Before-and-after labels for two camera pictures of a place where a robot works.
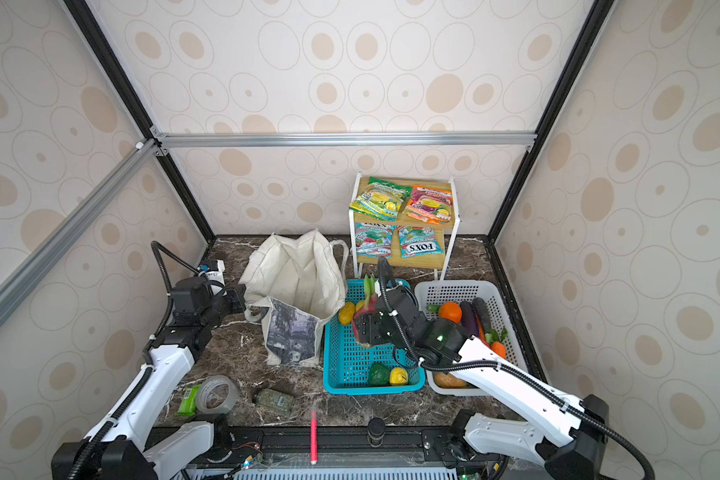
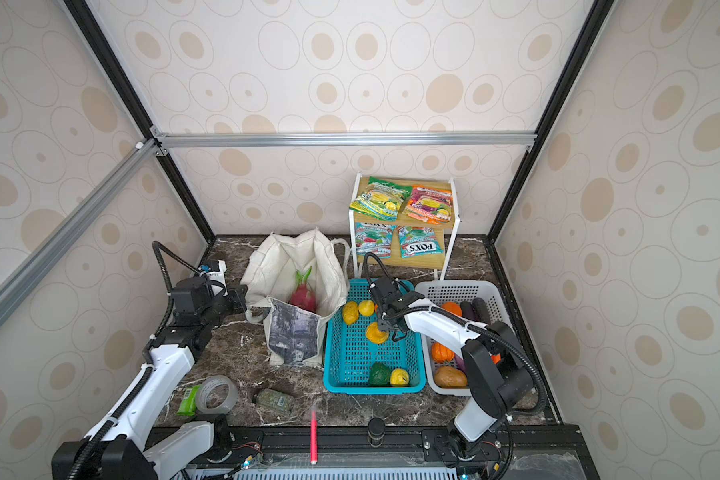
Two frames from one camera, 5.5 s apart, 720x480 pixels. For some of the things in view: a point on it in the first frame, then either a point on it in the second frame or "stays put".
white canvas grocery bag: x=293 y=284 stays put
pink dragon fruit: x=370 y=306 → x=302 y=295
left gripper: x=236 y=296 stays put
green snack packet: x=382 y=200 stays put
